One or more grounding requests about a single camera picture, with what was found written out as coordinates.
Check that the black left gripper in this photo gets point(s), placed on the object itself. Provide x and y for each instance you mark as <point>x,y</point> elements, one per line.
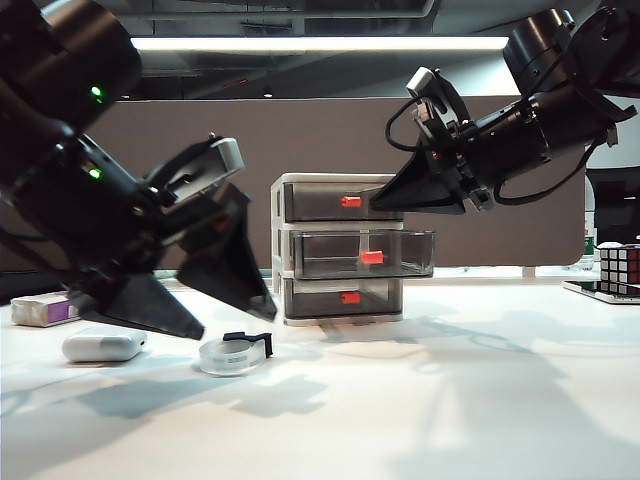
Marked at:
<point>140,235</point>

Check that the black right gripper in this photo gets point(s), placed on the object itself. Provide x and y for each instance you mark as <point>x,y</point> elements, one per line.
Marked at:
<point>465,170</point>

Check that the transparent tape roll with cutter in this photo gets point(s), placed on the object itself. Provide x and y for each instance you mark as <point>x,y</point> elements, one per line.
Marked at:
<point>225,360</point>

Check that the white plastic drawer cabinet frame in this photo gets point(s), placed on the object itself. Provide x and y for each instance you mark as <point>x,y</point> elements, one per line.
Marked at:
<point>277,250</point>

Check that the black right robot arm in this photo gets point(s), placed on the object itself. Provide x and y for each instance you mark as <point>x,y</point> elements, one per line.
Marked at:
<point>525,135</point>

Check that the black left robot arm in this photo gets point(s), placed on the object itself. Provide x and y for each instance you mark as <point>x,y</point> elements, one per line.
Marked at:
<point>50,125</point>

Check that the white earbuds charging case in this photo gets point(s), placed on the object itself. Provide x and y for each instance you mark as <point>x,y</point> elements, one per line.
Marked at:
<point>100,347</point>

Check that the brown desk partition panel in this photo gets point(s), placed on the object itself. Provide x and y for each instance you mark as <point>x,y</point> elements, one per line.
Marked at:
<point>325,135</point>

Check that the white partition foot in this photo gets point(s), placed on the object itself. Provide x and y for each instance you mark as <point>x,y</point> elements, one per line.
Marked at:
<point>529,272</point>

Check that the white eraser with purple sleeve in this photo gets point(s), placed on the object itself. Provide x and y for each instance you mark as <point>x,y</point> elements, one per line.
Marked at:
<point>35,310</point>

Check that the green labelled bottle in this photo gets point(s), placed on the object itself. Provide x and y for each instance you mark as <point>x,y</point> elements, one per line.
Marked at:
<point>590,245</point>

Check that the long ceiling light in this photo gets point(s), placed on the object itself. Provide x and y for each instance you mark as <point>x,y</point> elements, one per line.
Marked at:
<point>325,43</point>

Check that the black smartphone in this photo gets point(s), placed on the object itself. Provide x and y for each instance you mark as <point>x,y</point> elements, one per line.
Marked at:
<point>585,289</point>

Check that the black office chair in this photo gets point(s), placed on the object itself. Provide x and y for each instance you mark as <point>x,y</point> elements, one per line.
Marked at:
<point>615,210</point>

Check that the black Rubik's cube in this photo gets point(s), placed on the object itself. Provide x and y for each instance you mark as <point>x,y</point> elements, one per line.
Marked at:
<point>620,267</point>

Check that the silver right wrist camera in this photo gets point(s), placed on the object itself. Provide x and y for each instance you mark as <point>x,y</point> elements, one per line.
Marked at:
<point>422,82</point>

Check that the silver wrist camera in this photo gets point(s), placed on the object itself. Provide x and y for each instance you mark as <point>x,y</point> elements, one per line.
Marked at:
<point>422,82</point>
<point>227,155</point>

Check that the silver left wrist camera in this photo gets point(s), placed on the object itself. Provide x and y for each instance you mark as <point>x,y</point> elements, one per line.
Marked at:
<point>227,155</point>

